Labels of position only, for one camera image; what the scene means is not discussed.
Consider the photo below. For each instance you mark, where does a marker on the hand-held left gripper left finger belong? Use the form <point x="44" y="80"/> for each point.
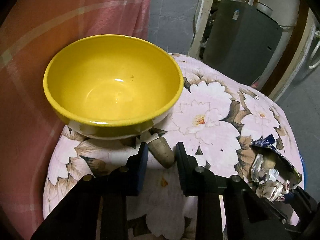
<point x="142" y="165"/>

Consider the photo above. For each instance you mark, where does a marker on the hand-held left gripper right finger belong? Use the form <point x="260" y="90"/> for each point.
<point x="180" y="165"/>

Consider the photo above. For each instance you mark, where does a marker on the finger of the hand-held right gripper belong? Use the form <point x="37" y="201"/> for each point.
<point x="303" y="200"/>

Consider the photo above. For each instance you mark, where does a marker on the brown cork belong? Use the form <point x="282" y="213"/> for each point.
<point x="162" y="155"/>

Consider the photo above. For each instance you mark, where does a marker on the white wrapper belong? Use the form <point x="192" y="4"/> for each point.
<point x="271" y="190"/>

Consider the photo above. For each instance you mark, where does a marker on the dark blue wrapper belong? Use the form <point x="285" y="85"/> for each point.
<point x="265" y="143"/>

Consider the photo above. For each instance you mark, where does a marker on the yellow bowl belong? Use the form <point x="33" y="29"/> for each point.
<point x="112" y="80"/>

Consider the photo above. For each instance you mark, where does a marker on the pink floral table cloth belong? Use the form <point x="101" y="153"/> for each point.
<point x="212" y="120"/>

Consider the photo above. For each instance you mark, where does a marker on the pink checked cloth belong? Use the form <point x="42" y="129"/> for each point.
<point x="25" y="105"/>

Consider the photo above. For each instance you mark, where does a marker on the metal pot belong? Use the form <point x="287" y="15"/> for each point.
<point x="264" y="8"/>

